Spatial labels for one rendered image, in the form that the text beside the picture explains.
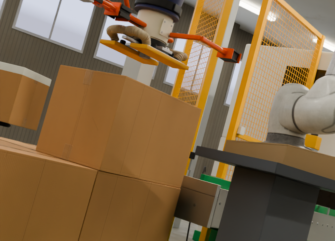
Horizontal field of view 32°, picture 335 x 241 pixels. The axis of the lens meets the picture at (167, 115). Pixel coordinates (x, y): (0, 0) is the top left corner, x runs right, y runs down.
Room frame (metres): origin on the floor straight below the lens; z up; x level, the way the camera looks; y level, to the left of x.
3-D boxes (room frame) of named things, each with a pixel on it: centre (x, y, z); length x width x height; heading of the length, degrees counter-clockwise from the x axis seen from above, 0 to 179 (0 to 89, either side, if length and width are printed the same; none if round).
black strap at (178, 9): (2.73, 0.18, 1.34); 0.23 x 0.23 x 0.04
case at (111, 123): (2.73, 0.18, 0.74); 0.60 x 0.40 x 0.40; 143
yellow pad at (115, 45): (2.79, 0.25, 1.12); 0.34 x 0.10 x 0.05; 142
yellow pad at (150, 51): (2.67, 0.10, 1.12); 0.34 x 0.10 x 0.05; 142
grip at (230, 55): (2.81, -0.21, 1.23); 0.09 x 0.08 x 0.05; 52
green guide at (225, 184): (4.39, -0.78, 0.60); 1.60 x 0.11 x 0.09; 142
